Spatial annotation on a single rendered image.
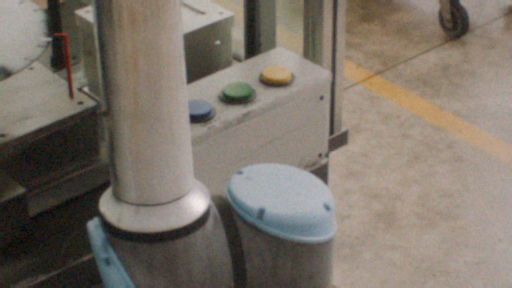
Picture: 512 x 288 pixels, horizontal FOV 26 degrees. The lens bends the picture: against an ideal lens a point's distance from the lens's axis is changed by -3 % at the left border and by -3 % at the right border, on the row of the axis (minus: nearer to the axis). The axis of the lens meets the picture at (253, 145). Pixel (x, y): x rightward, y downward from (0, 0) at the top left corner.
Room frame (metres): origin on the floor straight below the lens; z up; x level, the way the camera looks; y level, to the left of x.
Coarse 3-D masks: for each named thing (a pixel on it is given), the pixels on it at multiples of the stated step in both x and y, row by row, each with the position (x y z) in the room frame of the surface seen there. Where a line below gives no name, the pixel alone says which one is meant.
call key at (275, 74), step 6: (276, 66) 1.36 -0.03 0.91; (282, 66) 1.36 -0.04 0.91; (264, 72) 1.34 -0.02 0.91; (270, 72) 1.34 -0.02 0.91; (276, 72) 1.34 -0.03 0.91; (282, 72) 1.34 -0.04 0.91; (288, 72) 1.34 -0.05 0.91; (264, 78) 1.33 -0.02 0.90; (270, 78) 1.33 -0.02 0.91; (276, 78) 1.33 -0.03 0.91; (282, 78) 1.33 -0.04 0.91; (288, 78) 1.33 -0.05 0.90
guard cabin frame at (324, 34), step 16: (80, 0) 1.93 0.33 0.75; (304, 0) 1.45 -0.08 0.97; (320, 0) 1.42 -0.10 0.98; (336, 0) 1.44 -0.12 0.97; (304, 16) 1.45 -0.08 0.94; (320, 16) 1.42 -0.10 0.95; (336, 16) 1.44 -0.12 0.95; (304, 32) 1.45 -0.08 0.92; (320, 32) 1.42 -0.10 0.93; (336, 32) 1.43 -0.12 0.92; (304, 48) 1.45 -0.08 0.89; (320, 48) 1.42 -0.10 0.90; (336, 48) 1.43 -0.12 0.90; (320, 64) 1.42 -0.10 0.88; (336, 64) 1.43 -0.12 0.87; (336, 80) 1.43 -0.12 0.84; (336, 96) 1.44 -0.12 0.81; (336, 112) 1.44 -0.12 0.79; (336, 128) 1.44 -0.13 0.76
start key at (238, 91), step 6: (228, 84) 1.31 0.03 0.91; (234, 84) 1.31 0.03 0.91; (240, 84) 1.31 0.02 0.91; (246, 84) 1.31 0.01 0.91; (228, 90) 1.29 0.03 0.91; (234, 90) 1.29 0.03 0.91; (240, 90) 1.29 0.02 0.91; (246, 90) 1.29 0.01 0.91; (252, 90) 1.30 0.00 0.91; (228, 96) 1.28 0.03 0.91; (234, 96) 1.28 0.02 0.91; (240, 96) 1.28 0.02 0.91; (246, 96) 1.28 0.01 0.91
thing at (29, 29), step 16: (0, 0) 1.51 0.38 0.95; (16, 0) 1.51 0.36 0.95; (0, 16) 1.45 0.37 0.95; (16, 16) 1.45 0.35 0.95; (32, 16) 1.45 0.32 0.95; (48, 16) 1.45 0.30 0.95; (0, 32) 1.40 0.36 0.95; (16, 32) 1.40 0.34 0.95; (32, 32) 1.40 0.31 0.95; (48, 32) 1.40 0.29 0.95; (0, 48) 1.35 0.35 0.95; (16, 48) 1.35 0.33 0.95; (32, 48) 1.35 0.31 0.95; (0, 64) 1.30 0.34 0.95; (16, 64) 1.30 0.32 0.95; (0, 80) 1.26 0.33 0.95
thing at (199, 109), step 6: (192, 102) 1.26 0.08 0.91; (198, 102) 1.26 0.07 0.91; (204, 102) 1.26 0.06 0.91; (192, 108) 1.25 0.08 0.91; (198, 108) 1.25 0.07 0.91; (204, 108) 1.25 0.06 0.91; (210, 108) 1.25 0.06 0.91; (192, 114) 1.24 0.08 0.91; (198, 114) 1.23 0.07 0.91; (204, 114) 1.24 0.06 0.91; (210, 114) 1.25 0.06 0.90
